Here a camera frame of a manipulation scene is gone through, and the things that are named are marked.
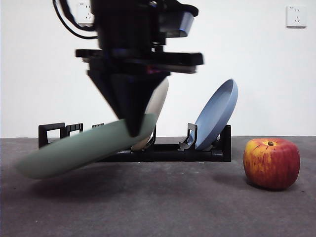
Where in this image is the blue plate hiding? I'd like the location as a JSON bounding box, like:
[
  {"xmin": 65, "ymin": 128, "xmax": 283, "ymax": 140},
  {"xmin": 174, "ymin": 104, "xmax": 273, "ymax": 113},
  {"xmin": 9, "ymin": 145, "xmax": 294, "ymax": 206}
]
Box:
[{"xmin": 195, "ymin": 79, "xmax": 239, "ymax": 151}]

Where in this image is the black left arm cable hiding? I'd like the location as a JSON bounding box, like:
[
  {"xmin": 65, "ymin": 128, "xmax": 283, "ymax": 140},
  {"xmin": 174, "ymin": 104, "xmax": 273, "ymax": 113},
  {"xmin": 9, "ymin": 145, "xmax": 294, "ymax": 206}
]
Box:
[
  {"xmin": 52, "ymin": 0, "xmax": 99, "ymax": 40},
  {"xmin": 61, "ymin": 0, "xmax": 98, "ymax": 32}
]

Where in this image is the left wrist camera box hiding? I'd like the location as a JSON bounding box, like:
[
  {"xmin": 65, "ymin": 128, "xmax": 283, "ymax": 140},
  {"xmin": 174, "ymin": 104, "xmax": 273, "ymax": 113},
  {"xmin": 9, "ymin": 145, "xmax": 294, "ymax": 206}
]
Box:
[{"xmin": 158, "ymin": 4, "xmax": 199, "ymax": 39}]

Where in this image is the white wall socket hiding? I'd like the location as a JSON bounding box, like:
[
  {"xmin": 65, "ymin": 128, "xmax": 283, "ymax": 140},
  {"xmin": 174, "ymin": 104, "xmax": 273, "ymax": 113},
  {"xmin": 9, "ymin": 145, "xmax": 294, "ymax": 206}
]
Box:
[
  {"xmin": 78, "ymin": 1, "xmax": 96, "ymax": 25},
  {"xmin": 286, "ymin": 5, "xmax": 309, "ymax": 29}
]

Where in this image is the black plate rack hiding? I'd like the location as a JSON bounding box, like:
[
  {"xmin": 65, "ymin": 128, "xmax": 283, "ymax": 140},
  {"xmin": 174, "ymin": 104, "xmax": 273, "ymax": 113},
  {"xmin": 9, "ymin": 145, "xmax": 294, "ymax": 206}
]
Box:
[{"xmin": 38, "ymin": 121, "xmax": 232, "ymax": 163}]

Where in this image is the green plate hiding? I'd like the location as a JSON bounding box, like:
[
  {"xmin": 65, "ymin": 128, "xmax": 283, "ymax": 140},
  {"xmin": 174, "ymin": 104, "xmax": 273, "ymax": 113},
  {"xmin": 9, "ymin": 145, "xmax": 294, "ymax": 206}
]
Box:
[{"xmin": 15, "ymin": 112, "xmax": 158, "ymax": 180}]

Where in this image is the red yellow apple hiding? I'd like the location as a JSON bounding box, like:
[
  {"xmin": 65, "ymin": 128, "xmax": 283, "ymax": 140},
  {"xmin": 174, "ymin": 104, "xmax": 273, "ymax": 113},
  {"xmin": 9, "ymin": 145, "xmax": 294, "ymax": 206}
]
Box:
[{"xmin": 243, "ymin": 138, "xmax": 301, "ymax": 191}]

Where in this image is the cream white plate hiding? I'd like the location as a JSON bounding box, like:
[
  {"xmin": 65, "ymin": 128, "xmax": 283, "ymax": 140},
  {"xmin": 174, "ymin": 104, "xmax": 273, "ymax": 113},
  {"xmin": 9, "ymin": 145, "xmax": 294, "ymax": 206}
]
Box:
[{"xmin": 130, "ymin": 79, "xmax": 170, "ymax": 152}]

